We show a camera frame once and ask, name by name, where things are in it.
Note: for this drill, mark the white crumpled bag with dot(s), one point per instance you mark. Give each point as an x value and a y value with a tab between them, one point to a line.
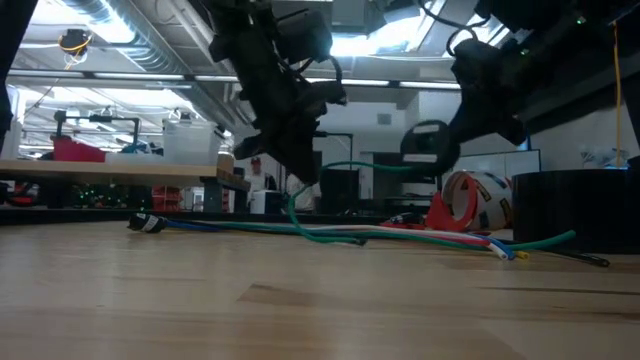
600	156

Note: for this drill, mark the silver ventilation duct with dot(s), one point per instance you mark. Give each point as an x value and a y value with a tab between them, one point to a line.
150	50

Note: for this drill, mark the red tool chest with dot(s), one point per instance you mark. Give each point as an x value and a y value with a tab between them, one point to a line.
165	199

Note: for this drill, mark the black gantry frame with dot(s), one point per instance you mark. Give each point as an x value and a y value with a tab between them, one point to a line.
95	119
345	136

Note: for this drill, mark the long ceiling light fixture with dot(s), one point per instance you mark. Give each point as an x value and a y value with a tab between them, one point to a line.
150	77

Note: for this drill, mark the red plastic bin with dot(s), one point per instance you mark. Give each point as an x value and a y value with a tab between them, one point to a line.
80	152

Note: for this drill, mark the white box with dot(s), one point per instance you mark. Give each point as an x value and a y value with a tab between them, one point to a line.
262	202

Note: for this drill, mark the wooden workbench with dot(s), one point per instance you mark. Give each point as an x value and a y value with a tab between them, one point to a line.
125	171

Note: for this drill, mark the grey duct tape roll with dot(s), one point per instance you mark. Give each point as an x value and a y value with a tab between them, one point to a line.
575	210

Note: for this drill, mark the black aluminium frame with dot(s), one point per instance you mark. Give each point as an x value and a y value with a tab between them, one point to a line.
75	216

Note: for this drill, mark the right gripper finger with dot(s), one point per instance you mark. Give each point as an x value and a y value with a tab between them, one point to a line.
472	120
510	120

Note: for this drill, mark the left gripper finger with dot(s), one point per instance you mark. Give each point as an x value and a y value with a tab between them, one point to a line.
302	150
262	144

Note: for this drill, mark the clear plastic bin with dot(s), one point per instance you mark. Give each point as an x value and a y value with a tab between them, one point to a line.
192	145

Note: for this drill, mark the black taped bundle end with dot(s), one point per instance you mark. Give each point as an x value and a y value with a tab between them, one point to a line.
147	223

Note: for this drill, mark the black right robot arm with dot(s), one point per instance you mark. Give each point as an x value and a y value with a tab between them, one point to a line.
550	15

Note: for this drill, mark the person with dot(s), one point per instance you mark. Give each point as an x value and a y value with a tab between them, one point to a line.
259	180
307	197

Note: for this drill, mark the whiteboard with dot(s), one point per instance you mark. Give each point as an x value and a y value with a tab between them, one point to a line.
515	162

